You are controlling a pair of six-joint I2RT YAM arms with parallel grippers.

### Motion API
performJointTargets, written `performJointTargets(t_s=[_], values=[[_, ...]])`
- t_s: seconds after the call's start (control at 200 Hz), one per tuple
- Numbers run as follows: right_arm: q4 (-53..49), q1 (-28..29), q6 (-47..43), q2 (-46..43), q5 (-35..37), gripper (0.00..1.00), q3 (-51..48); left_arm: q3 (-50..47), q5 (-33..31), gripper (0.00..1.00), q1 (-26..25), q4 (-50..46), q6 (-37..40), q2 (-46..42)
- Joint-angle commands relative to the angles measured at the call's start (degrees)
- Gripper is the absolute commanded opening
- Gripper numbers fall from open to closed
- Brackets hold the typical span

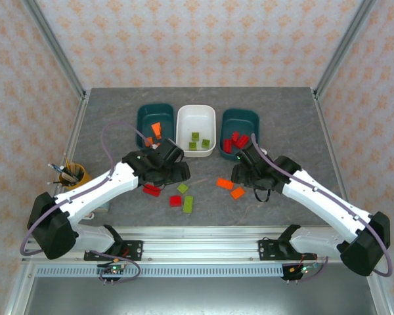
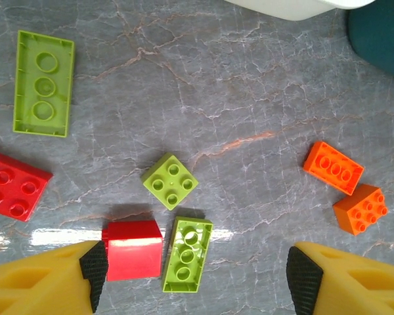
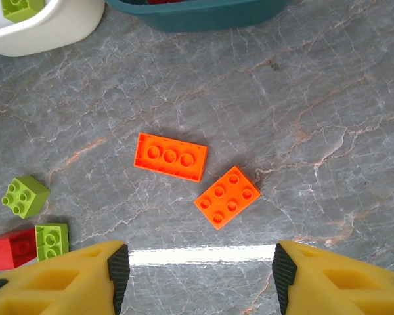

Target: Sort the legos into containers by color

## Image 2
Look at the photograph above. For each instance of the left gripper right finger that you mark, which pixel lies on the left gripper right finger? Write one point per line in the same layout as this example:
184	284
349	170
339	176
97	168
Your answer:
364	288

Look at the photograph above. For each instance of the white plastic container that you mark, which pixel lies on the white plastic container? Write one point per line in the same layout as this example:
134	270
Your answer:
298	8

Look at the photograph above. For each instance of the green long lego brick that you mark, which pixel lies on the green long lego brick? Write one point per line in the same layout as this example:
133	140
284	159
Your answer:
200	249

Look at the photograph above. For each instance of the orange long lego brick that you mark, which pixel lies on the orange long lego brick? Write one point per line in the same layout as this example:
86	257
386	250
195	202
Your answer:
318	157

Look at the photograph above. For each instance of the orange square lego brick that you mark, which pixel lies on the orange square lego brick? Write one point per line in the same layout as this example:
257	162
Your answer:
344	213

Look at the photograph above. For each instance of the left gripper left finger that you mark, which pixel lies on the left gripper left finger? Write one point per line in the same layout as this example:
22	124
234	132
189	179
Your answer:
36	288

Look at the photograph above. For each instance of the red square lego brick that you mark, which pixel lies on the red square lego brick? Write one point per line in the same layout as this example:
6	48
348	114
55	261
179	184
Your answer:
134	259

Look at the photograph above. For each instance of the teal plastic container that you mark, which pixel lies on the teal plastic container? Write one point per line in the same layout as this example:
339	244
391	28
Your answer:
381	33

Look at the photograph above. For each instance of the green square lego brick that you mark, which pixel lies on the green square lego brick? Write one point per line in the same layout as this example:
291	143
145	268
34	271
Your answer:
169	182

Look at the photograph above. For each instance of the green large lego plate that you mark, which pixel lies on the green large lego plate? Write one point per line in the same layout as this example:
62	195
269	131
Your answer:
44	49

